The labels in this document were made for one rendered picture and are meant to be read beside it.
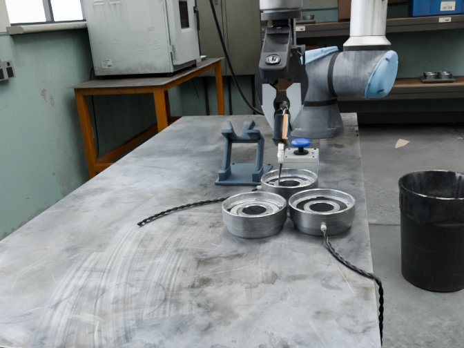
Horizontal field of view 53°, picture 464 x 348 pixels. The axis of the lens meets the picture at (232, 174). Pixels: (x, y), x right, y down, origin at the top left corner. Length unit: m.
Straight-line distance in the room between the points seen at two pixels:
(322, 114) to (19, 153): 1.88
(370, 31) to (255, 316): 0.83
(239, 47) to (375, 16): 3.46
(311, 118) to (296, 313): 0.79
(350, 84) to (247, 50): 3.43
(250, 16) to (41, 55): 2.24
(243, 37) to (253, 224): 3.96
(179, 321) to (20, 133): 2.28
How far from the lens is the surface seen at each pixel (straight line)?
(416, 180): 2.18
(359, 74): 1.21
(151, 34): 3.03
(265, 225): 0.72
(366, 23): 1.22
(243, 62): 4.63
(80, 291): 0.67
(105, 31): 3.16
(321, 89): 1.26
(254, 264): 0.67
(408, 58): 4.81
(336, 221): 0.73
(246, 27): 4.60
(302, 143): 0.97
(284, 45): 0.81
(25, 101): 2.82
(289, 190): 0.82
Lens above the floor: 1.13
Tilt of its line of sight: 19 degrees down
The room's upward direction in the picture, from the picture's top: 4 degrees counter-clockwise
